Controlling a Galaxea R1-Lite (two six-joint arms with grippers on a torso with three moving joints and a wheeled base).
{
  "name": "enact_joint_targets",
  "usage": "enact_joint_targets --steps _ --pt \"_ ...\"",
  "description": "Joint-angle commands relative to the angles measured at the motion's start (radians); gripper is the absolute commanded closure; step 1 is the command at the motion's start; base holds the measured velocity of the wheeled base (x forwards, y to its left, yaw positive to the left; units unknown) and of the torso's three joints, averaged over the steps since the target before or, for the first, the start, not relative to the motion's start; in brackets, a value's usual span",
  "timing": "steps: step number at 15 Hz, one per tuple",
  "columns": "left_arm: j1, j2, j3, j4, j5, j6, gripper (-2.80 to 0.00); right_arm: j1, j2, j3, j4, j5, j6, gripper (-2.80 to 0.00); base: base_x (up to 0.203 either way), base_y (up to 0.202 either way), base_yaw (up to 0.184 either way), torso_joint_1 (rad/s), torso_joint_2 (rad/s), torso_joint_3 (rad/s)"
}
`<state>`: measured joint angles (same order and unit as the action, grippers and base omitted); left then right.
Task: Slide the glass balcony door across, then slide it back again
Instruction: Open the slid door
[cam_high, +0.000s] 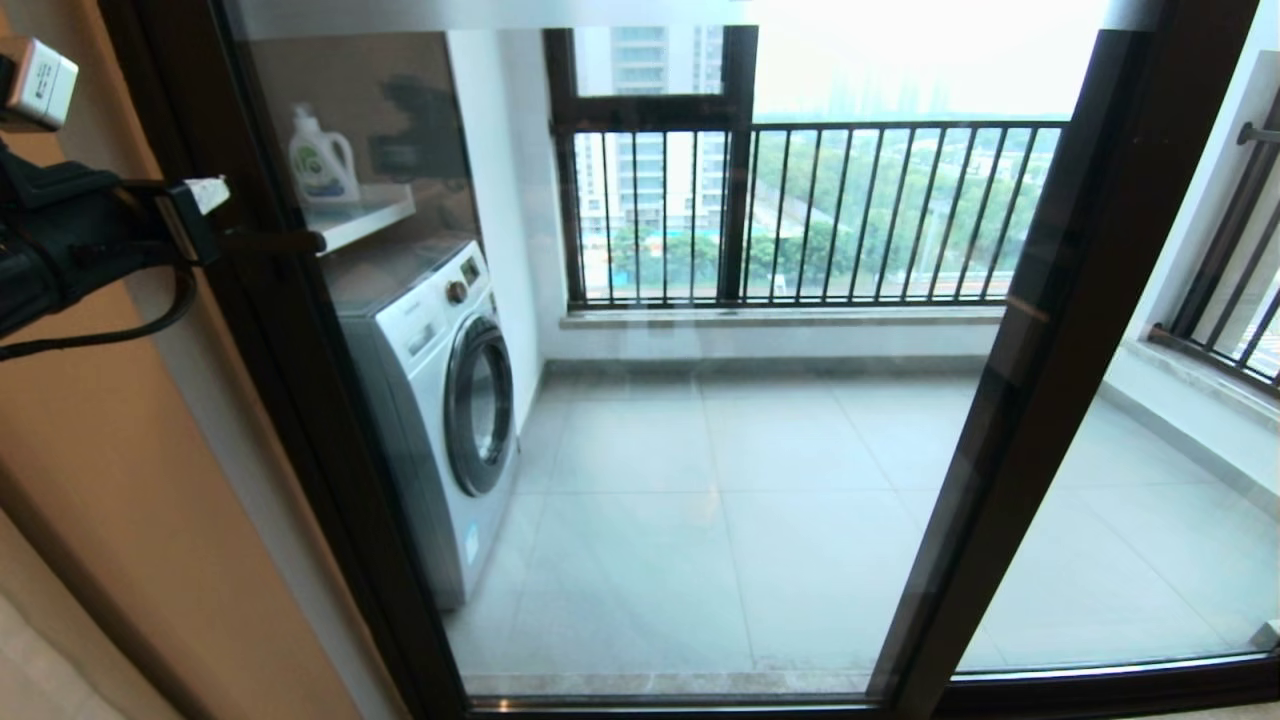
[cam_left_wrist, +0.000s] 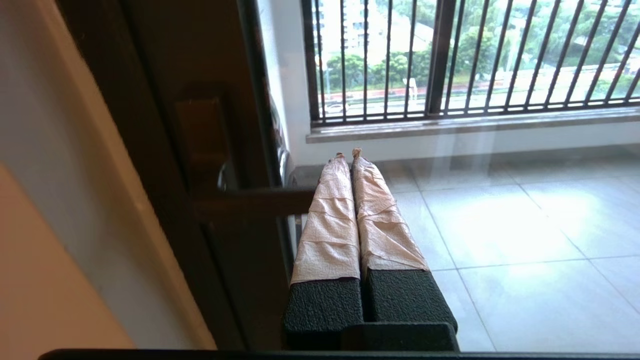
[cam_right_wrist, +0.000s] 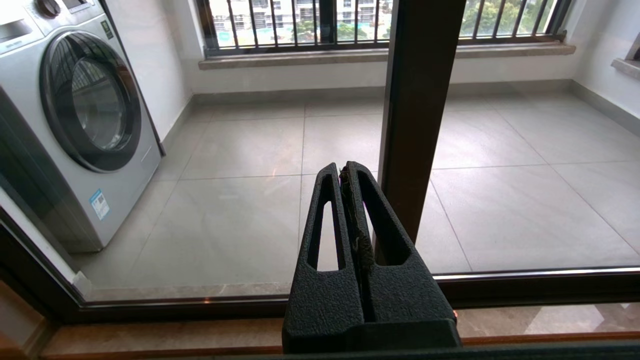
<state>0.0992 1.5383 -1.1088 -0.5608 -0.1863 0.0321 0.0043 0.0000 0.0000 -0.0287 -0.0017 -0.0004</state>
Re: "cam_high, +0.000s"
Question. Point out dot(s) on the white wall shelf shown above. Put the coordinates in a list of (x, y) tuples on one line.
[(365, 215)]

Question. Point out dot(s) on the long black balcony railing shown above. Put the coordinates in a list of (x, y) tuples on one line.
[(900, 127)]

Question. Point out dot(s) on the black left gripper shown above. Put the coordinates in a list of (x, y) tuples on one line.
[(70, 240)]

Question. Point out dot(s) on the dark framed sliding glass door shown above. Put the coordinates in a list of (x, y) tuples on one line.
[(145, 100)]

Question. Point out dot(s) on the white detergent bottle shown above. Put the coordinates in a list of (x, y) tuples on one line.
[(322, 160)]

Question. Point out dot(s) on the white front-load washing machine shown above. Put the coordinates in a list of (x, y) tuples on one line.
[(430, 400)]

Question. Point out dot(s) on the dark brown fixed glass door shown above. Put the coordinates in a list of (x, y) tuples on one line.
[(1100, 685)]

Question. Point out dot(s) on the long stone window sill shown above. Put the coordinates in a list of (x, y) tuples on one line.
[(780, 318)]

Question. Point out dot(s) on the short stone window sill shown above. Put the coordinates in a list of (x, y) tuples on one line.
[(1200, 385)]

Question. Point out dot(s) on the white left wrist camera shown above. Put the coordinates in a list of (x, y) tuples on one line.
[(40, 85)]

